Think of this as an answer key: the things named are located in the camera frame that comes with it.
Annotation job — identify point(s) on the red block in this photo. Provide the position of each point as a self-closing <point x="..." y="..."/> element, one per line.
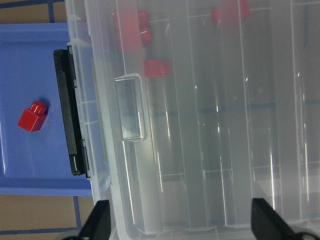
<point x="145" y="37"/>
<point x="232" y="13"/>
<point x="154" y="68"/>
<point x="33" y="118"/>
<point x="143" y="18"/>

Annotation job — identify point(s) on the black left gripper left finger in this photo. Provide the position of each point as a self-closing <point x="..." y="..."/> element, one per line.
<point x="98" y="224"/>

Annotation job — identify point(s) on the clear plastic box lid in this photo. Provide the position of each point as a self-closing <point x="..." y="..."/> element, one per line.
<point x="237" y="118"/>

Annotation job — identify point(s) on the clear plastic storage box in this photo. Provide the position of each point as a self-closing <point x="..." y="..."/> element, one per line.
<point x="89" y="113"/>

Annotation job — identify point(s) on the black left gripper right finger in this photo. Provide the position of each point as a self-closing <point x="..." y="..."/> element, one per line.
<point x="266" y="224"/>

